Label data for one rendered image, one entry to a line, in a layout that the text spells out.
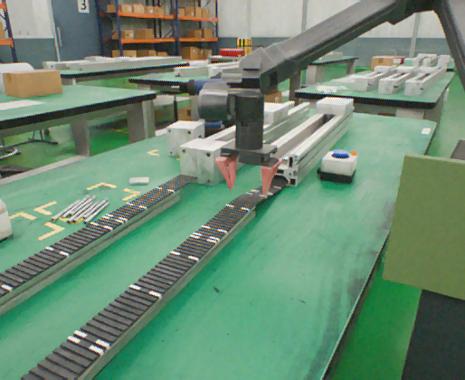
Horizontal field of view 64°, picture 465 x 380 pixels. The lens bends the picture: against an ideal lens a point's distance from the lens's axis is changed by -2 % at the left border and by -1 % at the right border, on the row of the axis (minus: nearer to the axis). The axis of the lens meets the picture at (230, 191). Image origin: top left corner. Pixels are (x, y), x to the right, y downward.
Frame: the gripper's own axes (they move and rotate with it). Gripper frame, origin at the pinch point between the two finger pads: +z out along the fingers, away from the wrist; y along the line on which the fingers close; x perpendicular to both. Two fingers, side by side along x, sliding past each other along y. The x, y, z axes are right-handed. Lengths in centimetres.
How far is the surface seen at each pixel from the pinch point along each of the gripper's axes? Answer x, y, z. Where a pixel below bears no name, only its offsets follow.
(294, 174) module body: -20.3, -4.1, 2.7
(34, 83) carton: -105, 198, -2
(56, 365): 49.8, 0.6, 2.6
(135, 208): 14.7, 18.4, 2.4
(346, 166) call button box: -27.3, -15.6, 1.1
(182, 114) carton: -266, 189, 46
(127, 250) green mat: 23.8, 13.3, 5.8
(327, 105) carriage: -76, 1, -6
